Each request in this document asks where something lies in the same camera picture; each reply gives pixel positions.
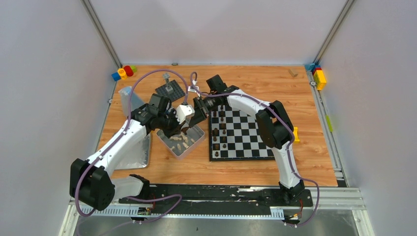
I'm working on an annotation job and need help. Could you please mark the pink tin box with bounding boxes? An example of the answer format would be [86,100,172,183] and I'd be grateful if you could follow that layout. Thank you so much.
[156,125,206,160]

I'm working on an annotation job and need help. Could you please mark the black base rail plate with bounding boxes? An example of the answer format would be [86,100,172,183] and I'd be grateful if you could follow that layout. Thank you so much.
[137,184,313,215]

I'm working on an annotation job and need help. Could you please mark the yellow plastic block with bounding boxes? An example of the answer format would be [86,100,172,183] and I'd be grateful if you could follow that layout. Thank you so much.
[293,127,300,144]

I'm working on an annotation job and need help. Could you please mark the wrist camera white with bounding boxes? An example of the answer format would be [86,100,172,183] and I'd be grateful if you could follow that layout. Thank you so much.
[188,86,201,96]
[176,104,195,124]

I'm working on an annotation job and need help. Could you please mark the aluminium frame rail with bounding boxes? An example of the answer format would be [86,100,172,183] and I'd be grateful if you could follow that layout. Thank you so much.
[70,182,374,236]

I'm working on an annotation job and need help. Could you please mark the folding chess board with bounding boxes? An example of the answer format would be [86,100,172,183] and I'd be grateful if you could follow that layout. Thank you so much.
[208,105,274,161]

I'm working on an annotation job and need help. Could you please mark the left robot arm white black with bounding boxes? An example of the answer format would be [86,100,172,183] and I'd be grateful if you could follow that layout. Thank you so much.
[69,93,186,216]

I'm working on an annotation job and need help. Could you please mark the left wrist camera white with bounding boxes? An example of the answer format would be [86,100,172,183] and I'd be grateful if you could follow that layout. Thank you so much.
[176,104,195,124]

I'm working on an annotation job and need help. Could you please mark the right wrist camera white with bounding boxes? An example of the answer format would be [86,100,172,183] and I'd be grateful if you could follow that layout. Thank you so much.
[188,86,201,96]

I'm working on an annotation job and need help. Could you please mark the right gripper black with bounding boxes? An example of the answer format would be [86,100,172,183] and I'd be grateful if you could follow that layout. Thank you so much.
[189,93,219,127]

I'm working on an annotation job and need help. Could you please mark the grey lego baseplate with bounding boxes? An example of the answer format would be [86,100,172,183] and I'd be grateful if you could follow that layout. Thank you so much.
[155,73,185,102]

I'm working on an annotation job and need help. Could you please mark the silver tin lid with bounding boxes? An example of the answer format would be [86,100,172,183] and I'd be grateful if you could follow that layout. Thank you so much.
[116,134,152,170]

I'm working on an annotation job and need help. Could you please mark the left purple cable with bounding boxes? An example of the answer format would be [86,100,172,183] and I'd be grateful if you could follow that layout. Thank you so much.
[75,69,190,225]

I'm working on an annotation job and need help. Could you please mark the stacked coloured bricks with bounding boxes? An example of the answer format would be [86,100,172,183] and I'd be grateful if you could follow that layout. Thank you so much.
[304,63,327,90]

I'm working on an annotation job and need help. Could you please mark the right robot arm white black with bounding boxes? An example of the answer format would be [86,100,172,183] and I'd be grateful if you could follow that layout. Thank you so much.
[189,72,305,206]

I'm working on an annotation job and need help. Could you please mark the coloured toy blocks cluster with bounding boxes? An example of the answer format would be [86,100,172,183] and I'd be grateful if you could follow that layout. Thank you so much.
[111,65,137,82]

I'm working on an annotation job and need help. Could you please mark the small wooden block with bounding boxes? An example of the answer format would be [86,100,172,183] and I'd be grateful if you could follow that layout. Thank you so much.
[288,69,298,78]

